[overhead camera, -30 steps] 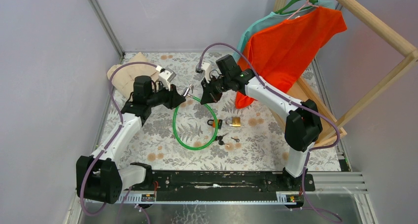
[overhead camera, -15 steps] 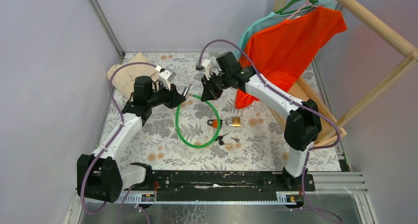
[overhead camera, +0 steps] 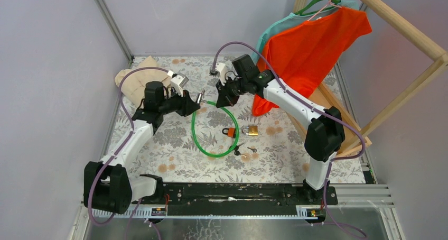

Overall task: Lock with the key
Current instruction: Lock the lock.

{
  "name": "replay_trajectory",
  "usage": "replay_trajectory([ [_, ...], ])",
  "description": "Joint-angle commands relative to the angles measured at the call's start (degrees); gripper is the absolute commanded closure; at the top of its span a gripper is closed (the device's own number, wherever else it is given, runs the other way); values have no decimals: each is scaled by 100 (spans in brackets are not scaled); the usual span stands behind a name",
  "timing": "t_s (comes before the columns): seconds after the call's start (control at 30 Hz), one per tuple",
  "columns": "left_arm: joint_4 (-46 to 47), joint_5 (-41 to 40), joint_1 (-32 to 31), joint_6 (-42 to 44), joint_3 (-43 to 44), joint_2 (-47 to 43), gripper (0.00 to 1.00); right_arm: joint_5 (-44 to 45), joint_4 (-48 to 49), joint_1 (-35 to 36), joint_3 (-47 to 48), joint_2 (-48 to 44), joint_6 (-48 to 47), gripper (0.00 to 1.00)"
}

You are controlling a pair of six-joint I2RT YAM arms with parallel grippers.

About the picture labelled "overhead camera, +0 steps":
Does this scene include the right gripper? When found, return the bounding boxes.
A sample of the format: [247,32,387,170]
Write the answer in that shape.
[214,76,247,108]

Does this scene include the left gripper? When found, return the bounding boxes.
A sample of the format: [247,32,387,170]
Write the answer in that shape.
[159,87,202,117]

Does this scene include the green cable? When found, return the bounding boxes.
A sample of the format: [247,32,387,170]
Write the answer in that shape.
[191,89,240,159]

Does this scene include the orange padlock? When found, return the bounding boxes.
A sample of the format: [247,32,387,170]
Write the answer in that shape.
[221,127,238,139]

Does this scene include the brass padlock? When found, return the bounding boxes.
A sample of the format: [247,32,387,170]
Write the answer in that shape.
[241,125,258,136]

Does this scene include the black keys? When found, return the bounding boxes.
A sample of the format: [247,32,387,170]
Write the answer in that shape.
[233,143,246,158]

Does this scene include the small silver key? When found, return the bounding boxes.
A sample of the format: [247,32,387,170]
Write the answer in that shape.
[247,147,257,153]

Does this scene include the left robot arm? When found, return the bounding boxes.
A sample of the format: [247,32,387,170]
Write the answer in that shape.
[84,81,200,214]

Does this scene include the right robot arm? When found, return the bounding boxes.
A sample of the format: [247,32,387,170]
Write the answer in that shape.
[209,54,345,204]

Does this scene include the beige cloth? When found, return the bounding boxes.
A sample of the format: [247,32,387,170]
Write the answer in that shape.
[115,56,172,106]

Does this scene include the orange t-shirt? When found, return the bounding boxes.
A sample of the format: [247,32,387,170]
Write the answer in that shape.
[261,7,372,98]

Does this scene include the teal t-shirt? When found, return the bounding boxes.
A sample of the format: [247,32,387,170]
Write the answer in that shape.
[251,0,360,64]

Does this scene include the pink hanger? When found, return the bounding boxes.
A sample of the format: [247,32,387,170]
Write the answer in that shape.
[308,2,340,21]

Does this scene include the green hanger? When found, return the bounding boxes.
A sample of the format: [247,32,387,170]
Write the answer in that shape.
[294,0,341,16]

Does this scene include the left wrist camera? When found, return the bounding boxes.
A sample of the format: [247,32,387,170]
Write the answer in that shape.
[167,70,189,97]

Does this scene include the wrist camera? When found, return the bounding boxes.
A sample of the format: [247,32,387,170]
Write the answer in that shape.
[167,70,189,97]
[209,62,228,85]

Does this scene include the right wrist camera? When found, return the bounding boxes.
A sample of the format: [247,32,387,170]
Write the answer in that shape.
[209,62,228,85]

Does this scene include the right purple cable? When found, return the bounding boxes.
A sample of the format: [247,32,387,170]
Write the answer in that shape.
[211,41,368,239]

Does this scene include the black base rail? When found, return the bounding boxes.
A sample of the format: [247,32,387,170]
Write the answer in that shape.
[142,182,338,216]

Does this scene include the wooden rack frame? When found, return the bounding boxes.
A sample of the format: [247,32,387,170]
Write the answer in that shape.
[286,0,448,168]

